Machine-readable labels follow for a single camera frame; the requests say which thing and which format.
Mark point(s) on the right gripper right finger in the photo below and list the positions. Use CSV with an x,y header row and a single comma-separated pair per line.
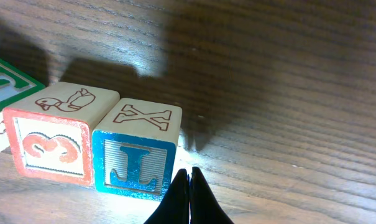
x,y
204,208

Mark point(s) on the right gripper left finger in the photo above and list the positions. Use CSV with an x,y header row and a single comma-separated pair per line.
x,y
174,207

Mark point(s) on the blue letter I block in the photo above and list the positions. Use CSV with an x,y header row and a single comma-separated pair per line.
x,y
134,148

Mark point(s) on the red number 3 block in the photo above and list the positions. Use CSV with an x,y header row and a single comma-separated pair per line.
x,y
50,132

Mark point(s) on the green number 5 block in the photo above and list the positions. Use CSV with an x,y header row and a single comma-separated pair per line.
x,y
14,86

